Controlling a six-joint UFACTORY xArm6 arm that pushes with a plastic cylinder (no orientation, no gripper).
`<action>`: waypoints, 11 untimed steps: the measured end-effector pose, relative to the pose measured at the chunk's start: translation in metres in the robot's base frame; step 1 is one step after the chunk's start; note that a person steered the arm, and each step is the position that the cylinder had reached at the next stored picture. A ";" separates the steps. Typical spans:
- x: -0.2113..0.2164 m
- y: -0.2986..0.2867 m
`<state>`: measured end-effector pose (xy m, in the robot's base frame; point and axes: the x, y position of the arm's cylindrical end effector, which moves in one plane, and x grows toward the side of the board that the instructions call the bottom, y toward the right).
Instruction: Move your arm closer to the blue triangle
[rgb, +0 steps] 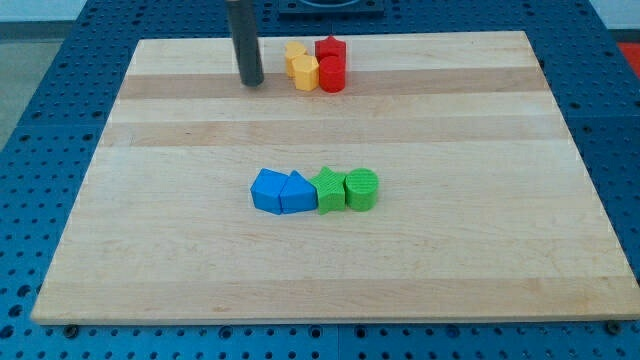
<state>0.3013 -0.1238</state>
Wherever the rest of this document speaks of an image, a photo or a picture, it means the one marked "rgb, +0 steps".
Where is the blue triangle block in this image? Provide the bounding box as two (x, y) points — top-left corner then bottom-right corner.
(279, 171), (318, 214)

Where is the green star block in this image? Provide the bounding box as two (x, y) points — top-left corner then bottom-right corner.
(309, 166), (346, 215)

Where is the green cylinder block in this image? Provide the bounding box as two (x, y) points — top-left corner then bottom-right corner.
(345, 168), (379, 212)

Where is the blue cube block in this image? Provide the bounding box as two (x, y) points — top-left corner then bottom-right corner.
(250, 168), (288, 215)

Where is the red cylinder block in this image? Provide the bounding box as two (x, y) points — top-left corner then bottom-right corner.
(319, 56), (346, 93)

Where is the yellow hexagon block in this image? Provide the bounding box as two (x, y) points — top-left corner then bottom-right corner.
(292, 55), (319, 91)

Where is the red star block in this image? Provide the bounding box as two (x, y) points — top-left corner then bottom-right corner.
(314, 35), (347, 62)

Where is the light wooden board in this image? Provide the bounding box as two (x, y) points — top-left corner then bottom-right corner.
(31, 31), (639, 325)

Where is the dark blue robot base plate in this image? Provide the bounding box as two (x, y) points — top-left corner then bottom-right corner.
(275, 0), (385, 17)

